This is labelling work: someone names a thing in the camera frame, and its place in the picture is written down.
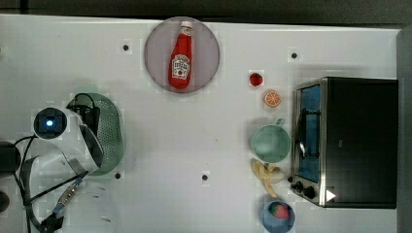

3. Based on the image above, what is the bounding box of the green plastic strainer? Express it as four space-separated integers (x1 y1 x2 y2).
67 92 124 176

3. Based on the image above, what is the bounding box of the grey round plate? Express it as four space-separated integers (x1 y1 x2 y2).
144 17 220 93

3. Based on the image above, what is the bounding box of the toy strawberry in bowl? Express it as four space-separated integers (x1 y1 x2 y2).
269 203 290 219

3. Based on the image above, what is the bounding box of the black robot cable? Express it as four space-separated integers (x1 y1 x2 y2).
13 92 98 233

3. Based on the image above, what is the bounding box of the black metal pot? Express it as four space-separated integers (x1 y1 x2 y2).
0 141 21 178

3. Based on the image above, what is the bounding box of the small red strawberry toy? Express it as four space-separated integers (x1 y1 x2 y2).
250 73 263 86

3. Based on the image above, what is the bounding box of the blue bowl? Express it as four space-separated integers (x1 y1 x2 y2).
261 200 295 233

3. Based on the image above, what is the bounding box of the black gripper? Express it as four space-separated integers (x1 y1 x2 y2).
67 102 100 135

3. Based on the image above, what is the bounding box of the black toaster oven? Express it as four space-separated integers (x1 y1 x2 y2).
289 77 398 209

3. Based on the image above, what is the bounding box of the toy banana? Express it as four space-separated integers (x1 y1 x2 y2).
251 159 286 198

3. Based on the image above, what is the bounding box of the red ketchup bottle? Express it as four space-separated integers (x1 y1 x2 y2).
168 21 192 89

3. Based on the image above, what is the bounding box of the orange slice toy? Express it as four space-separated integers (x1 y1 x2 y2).
263 90 281 108

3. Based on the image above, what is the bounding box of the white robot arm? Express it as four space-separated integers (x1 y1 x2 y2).
19 101 123 233

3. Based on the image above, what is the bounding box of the green cup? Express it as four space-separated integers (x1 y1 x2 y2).
249 118 292 163

